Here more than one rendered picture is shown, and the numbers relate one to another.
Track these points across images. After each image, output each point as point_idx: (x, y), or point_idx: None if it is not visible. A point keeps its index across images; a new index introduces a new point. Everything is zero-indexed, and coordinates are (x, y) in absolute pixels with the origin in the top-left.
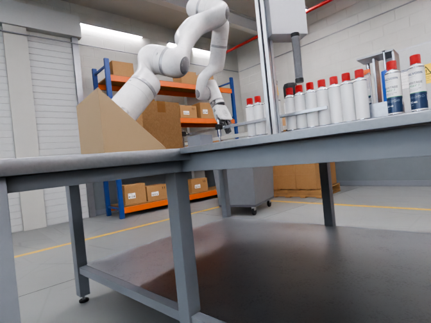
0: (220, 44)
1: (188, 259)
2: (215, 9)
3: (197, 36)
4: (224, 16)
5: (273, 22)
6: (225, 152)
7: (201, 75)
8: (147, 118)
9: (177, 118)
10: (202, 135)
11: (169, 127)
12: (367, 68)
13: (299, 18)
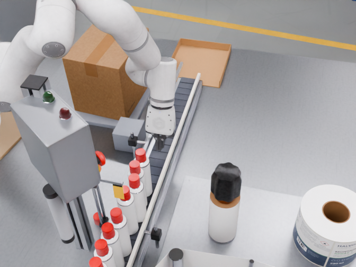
0: (119, 45)
1: None
2: (28, 46)
3: (27, 65)
4: (45, 56)
5: (27, 151)
6: None
7: (127, 58)
8: (72, 79)
9: (117, 88)
10: (118, 135)
11: (104, 94)
12: None
13: (51, 177)
